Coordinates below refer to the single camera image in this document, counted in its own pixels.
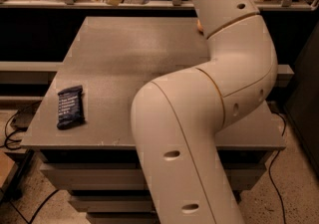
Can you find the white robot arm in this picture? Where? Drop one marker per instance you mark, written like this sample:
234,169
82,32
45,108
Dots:
176,117

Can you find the orange ball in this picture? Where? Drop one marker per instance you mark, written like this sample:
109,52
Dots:
199,26

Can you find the dark blue snack packet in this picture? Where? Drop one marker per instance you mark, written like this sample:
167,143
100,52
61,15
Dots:
70,107

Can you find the grey drawer cabinet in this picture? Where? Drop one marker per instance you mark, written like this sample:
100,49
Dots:
112,58

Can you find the top drawer with knob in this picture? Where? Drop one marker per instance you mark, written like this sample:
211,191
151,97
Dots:
68,176

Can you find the drawer with knob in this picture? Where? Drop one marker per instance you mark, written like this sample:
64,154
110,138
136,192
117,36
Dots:
68,176
113,203

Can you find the middle drawer with knob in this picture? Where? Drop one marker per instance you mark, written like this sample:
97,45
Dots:
113,203

